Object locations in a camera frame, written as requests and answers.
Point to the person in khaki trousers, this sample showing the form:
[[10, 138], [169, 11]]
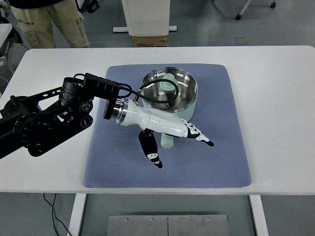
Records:
[[35, 19]]

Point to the grey floor plate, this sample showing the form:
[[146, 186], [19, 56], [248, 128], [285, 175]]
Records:
[[241, 41]]

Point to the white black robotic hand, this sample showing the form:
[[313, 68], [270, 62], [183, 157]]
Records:
[[149, 120]]

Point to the metal base plate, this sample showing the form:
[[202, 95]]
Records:
[[168, 225]]

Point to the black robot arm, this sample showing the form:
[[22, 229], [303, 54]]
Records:
[[45, 120]]

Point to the white table left leg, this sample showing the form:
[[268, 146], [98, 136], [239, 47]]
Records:
[[77, 214]]

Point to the white cabinet on stand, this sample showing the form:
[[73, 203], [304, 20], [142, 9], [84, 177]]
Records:
[[146, 18]]

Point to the white table right leg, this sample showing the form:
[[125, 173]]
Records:
[[258, 215]]

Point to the cardboard box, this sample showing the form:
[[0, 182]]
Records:
[[150, 41]]

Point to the blue quilted mat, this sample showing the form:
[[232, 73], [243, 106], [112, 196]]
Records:
[[116, 159]]

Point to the green pot with handle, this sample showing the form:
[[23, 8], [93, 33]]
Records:
[[172, 90]]

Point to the white table leg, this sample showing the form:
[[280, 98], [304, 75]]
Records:
[[258, 215], [77, 214]]

